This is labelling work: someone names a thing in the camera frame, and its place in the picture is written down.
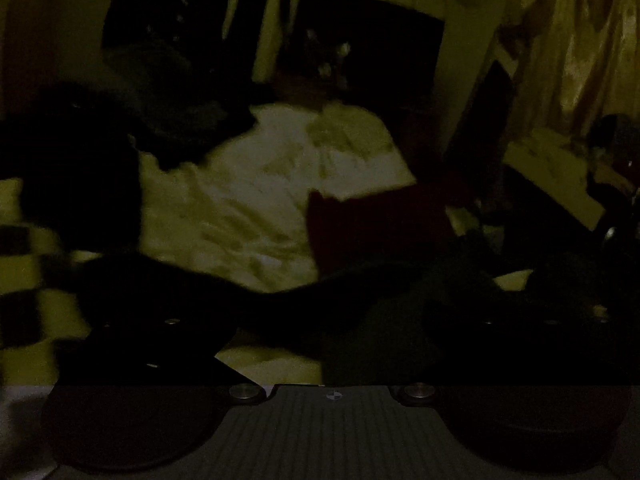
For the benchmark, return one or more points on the checkered blanket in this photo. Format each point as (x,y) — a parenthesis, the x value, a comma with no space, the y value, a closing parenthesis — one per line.
(30,270)

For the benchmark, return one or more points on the dark red blanket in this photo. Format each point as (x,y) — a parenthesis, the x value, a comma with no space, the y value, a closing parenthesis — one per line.
(372,230)

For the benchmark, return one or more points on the dark object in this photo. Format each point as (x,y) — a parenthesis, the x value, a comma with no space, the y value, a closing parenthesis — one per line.
(617,185)

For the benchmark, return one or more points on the white shirt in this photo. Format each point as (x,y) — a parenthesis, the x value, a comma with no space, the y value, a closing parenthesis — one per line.
(240,195)

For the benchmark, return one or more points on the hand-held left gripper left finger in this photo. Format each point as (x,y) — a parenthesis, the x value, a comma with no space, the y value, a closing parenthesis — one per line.
(195,342)

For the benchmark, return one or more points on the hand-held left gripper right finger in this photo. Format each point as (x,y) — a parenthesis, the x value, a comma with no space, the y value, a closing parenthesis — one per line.
(500,342)

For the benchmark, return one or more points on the golden curtain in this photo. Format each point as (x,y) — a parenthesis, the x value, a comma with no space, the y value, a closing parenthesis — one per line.
(575,45)

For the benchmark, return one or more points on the dark wall cabinet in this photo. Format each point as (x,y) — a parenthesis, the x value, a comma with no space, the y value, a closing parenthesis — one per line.
(370,40)
(175,15)

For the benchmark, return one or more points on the pale side table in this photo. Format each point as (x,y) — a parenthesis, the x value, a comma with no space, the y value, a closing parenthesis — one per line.
(545,170)

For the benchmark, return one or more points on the dark cloth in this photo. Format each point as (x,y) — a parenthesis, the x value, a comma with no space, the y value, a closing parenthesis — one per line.
(150,105)

